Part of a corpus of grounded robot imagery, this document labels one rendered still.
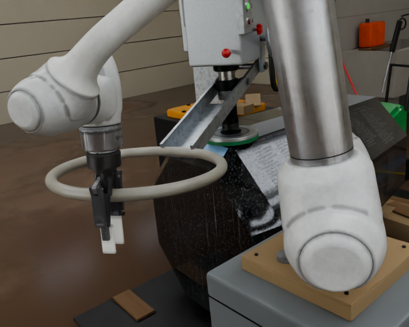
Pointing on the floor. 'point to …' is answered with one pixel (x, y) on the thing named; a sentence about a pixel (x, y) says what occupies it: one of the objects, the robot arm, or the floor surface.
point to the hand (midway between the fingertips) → (112, 235)
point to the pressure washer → (400, 113)
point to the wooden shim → (134, 305)
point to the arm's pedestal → (406, 281)
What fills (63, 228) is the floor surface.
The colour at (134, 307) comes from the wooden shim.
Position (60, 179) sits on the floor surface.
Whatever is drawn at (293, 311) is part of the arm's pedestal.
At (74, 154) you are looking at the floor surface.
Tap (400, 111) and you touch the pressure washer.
